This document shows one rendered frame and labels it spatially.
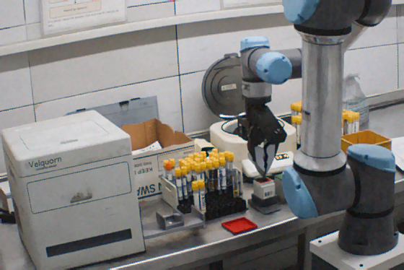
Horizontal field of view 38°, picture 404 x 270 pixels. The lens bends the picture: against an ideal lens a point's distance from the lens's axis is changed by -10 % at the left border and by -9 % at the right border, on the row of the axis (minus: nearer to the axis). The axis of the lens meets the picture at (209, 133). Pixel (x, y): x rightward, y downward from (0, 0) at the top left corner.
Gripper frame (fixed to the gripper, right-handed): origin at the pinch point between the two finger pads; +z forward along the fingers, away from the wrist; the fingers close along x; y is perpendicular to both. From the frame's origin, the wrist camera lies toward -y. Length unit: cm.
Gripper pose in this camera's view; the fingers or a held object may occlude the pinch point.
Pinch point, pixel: (265, 172)
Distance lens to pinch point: 169.5
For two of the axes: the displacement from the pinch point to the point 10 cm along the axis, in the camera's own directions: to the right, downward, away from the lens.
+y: -4.6, -2.4, 8.6
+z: 0.6, 9.5, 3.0
